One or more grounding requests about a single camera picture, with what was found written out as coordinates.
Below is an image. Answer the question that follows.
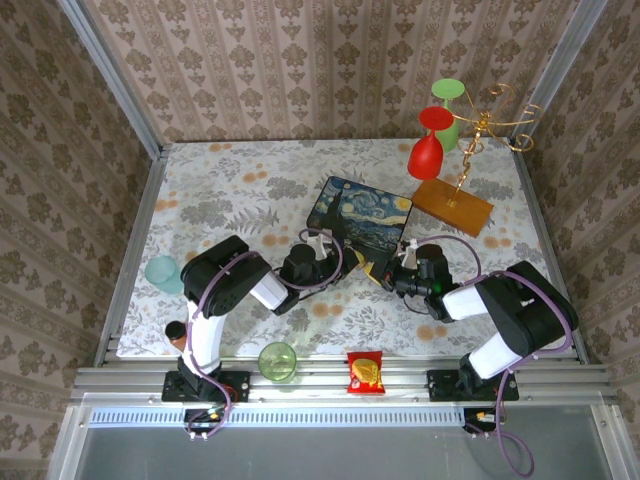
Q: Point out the starry night tin box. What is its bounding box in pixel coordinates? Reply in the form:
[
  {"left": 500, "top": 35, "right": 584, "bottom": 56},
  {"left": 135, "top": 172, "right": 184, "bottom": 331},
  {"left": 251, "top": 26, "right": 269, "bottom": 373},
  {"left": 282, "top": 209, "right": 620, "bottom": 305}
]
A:
[{"left": 307, "top": 175, "right": 414, "bottom": 262}]

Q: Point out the red snack packet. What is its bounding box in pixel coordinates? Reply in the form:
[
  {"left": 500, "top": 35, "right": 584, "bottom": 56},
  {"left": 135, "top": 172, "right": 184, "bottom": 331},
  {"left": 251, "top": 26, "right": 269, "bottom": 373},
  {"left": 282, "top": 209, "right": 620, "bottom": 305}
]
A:
[{"left": 346, "top": 350, "right": 387, "bottom": 396}]

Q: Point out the green plastic cup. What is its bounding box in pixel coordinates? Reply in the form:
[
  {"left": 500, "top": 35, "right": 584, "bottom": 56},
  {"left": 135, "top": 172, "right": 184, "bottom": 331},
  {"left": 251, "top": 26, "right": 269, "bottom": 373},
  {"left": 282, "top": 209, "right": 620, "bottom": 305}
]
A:
[{"left": 257, "top": 341, "right": 297, "bottom": 385}]

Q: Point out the red plastic wine glass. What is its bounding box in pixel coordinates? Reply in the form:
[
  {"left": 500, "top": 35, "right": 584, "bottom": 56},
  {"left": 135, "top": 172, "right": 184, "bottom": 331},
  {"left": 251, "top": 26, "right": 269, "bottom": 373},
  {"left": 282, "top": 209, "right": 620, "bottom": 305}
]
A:
[{"left": 407, "top": 106, "right": 455, "bottom": 181}]

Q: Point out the floral tablecloth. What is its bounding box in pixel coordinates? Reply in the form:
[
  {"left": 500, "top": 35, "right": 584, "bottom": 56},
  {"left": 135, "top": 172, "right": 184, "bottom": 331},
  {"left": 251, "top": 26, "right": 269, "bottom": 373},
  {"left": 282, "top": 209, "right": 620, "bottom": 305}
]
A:
[{"left": 115, "top": 139, "right": 556, "bottom": 359}]

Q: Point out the teal plastic cup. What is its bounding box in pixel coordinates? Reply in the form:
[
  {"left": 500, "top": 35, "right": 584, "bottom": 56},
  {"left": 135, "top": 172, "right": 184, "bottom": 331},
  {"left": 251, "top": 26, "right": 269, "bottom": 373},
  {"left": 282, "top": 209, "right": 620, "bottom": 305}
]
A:
[{"left": 144, "top": 254, "right": 184, "bottom": 296}]

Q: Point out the brown bottle with black cap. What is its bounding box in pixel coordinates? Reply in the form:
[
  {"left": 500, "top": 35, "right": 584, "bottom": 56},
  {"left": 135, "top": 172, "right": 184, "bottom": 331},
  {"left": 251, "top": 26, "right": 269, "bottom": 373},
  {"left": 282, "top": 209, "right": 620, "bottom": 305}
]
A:
[{"left": 165, "top": 321, "right": 190, "bottom": 356}]

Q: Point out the green plastic wine glass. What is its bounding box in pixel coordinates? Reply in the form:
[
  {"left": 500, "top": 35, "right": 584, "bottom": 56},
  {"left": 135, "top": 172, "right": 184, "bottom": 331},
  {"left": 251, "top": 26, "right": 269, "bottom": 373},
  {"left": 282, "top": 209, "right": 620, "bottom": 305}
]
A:
[{"left": 430, "top": 78, "right": 466, "bottom": 152}]

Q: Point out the purple right wrist camera cable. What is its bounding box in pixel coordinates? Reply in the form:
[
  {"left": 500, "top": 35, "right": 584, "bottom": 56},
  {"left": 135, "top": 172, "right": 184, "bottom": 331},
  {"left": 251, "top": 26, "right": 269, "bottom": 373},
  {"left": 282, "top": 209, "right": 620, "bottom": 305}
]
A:
[{"left": 422, "top": 234, "right": 482, "bottom": 281}]

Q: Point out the gold wire glass rack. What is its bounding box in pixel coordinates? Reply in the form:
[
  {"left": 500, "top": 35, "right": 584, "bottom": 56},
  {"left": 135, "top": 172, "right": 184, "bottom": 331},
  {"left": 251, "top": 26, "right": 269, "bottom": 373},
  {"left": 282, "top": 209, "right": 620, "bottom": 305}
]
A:
[{"left": 412, "top": 82, "right": 544, "bottom": 239}]

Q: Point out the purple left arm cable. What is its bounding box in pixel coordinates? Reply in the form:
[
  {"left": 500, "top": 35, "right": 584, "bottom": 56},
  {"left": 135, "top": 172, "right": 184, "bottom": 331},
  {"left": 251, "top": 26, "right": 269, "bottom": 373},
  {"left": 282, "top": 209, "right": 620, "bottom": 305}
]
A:
[{"left": 185, "top": 251, "right": 262, "bottom": 441}]

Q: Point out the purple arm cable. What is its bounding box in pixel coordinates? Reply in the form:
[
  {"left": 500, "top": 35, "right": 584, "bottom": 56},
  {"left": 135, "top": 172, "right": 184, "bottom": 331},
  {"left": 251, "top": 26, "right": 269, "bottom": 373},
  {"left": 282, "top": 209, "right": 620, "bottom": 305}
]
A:
[
  {"left": 185, "top": 251, "right": 262, "bottom": 441},
  {"left": 469, "top": 272, "right": 581, "bottom": 477}
]

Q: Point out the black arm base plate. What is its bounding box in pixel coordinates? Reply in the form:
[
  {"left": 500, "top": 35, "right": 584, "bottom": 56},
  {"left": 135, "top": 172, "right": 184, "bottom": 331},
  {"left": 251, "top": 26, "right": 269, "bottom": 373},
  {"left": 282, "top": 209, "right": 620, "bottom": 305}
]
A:
[
  {"left": 427, "top": 368, "right": 520, "bottom": 402},
  {"left": 162, "top": 369, "right": 251, "bottom": 404}
]

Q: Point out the white slotted cable duct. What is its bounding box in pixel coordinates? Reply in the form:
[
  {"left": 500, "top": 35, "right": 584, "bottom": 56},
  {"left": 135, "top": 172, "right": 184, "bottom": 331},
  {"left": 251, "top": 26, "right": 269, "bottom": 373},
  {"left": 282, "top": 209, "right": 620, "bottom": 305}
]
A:
[{"left": 89, "top": 407, "right": 466, "bottom": 427}]

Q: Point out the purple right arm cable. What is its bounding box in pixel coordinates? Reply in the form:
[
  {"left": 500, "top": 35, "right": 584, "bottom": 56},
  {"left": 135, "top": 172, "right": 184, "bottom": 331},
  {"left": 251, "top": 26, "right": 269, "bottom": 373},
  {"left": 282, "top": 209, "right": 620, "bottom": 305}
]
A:
[{"left": 469, "top": 272, "right": 581, "bottom": 477}]

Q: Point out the aluminium cage frame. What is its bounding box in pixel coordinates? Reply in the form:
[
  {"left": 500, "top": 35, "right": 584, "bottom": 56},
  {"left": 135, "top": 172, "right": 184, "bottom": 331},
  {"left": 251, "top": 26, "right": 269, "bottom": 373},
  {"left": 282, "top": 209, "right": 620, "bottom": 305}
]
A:
[{"left": 47, "top": 0, "right": 640, "bottom": 480}]

